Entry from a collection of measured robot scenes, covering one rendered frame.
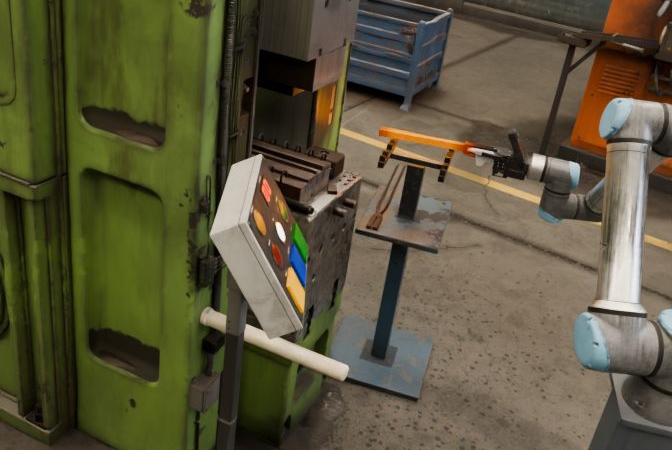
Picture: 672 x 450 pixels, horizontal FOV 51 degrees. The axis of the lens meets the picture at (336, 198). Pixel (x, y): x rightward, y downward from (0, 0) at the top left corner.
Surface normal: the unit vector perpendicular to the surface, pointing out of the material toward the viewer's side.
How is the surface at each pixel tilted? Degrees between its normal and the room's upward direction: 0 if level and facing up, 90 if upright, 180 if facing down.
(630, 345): 58
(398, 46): 89
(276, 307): 90
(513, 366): 0
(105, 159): 90
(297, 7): 90
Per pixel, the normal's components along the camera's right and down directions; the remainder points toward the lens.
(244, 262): 0.00, 0.45
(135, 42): -0.42, 0.34
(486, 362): 0.13, -0.88
